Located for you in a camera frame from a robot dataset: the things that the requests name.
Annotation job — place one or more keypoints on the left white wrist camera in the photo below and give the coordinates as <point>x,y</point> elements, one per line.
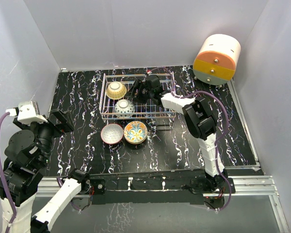
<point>26,113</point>

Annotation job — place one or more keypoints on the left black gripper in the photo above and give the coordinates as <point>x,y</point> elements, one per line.
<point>63,127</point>

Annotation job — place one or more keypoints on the orange blue floral bowl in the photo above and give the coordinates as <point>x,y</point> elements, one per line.
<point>135,132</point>

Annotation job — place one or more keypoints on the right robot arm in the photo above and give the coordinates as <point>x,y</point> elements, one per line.
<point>199,119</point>

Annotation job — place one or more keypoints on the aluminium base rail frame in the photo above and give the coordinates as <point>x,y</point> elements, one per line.
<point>147,174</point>

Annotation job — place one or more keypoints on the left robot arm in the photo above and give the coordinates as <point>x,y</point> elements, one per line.
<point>19,180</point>

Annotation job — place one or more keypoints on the round pastel drawer cabinet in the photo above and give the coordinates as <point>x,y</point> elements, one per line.
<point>217,59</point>

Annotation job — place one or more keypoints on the blue white patterned bowl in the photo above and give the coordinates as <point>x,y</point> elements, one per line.
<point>124,108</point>

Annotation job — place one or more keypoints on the yellow dotted sun bowl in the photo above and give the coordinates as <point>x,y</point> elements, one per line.
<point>116,90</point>

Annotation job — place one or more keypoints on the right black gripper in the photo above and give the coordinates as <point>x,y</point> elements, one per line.
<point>139,85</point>

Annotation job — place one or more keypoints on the red rimmed patterned bowl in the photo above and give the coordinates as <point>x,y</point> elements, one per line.
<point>112,134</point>

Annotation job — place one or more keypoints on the white wire dish rack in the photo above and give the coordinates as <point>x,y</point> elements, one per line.
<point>142,111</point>

